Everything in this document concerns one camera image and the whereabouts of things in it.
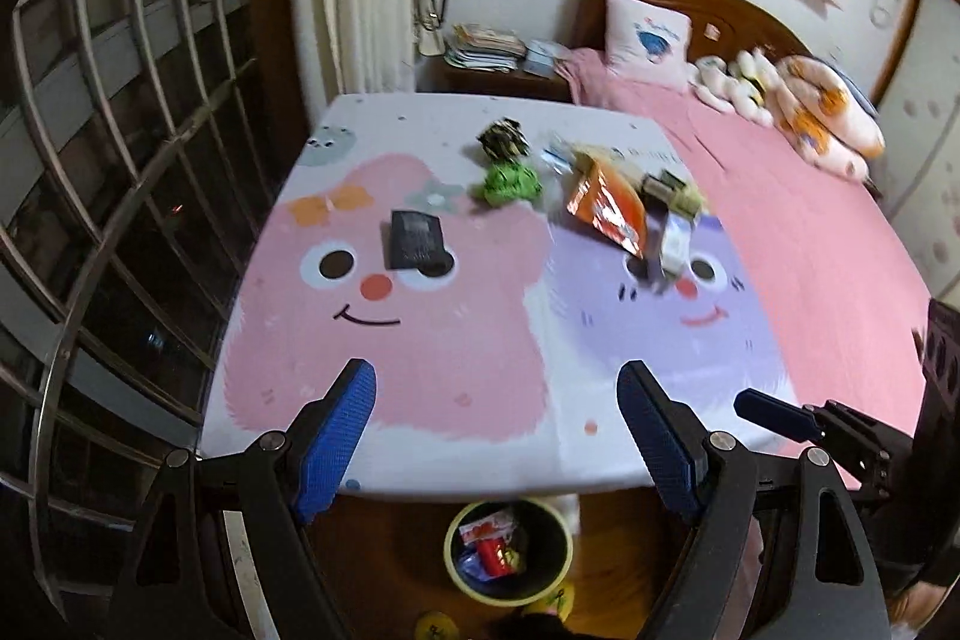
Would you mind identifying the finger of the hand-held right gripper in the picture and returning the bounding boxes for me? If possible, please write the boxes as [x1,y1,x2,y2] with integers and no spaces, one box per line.
[733,387,920,506]

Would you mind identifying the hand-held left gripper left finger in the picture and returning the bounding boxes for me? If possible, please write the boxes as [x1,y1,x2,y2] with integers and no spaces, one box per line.
[109,357,378,640]

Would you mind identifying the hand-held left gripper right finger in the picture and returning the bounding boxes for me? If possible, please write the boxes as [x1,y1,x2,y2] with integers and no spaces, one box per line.
[616,360,893,640]

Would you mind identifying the dark bin with cream rim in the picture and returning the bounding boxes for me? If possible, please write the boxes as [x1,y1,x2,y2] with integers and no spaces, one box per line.
[442,497,577,603]

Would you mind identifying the strawberry print carton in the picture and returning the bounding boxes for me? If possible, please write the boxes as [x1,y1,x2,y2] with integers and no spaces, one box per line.
[459,512,520,545]

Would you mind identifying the white blue box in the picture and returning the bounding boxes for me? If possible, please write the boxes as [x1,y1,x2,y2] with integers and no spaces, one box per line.
[646,211,695,292]

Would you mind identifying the red box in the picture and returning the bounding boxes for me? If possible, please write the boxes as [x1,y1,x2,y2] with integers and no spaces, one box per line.
[476,537,512,582]

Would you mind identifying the black packet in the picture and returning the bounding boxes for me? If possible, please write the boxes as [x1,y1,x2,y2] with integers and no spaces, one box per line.
[386,209,456,277]

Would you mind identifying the small green boxes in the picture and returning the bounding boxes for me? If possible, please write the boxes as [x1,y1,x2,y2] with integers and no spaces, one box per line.
[664,175,707,217]

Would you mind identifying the black small box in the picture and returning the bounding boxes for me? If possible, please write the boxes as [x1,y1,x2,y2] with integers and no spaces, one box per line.
[641,173,676,210]

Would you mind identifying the orange snack packet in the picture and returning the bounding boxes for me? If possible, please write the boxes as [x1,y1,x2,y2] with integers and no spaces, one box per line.
[564,149,650,259]

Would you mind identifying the green bag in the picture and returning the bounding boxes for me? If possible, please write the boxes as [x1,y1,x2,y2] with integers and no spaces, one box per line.
[480,158,542,210]

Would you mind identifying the clear plastic package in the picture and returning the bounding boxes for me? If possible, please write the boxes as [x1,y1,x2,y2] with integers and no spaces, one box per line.
[541,139,593,170]

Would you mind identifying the black yellow wrapper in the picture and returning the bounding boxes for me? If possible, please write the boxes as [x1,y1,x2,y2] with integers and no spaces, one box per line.
[478,119,532,165]

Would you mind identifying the printed cartoon tablecloth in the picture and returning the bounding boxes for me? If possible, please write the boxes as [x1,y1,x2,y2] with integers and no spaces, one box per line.
[196,92,797,502]

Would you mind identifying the pink bed cover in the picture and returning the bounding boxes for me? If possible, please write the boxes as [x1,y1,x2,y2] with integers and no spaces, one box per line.
[562,47,935,491]

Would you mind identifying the plush toys on bed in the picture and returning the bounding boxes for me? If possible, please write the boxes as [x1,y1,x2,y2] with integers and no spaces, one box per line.
[772,55,886,184]

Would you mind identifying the white yellow plush toy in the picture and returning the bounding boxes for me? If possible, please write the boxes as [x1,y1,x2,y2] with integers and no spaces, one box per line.
[731,47,785,124]

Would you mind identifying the blue grey pillow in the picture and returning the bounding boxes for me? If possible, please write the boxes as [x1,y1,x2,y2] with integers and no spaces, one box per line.
[825,62,875,112]

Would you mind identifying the pink white printed pillow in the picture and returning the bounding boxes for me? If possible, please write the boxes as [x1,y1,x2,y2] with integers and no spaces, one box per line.
[604,0,695,86]

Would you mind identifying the window with metal grille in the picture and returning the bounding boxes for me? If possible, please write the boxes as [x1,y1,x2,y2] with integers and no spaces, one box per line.
[0,0,301,611]

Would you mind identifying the wooden nightstand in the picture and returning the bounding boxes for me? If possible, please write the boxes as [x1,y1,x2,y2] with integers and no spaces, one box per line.
[416,51,575,101]

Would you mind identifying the wooden bed headboard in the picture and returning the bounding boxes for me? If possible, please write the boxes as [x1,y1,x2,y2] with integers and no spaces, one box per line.
[574,0,815,64]

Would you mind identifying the pale blue tissue box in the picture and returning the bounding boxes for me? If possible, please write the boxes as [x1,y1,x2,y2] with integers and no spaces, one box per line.
[523,40,567,79]

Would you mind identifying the beige handbag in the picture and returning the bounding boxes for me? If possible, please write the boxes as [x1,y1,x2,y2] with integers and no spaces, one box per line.
[415,0,451,58]

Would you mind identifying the stack of books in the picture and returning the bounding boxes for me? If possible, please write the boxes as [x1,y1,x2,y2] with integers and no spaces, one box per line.
[444,23,526,71]

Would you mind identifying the white wardrobe with wooden frame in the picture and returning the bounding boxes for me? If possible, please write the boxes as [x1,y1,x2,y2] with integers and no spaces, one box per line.
[870,0,960,311]

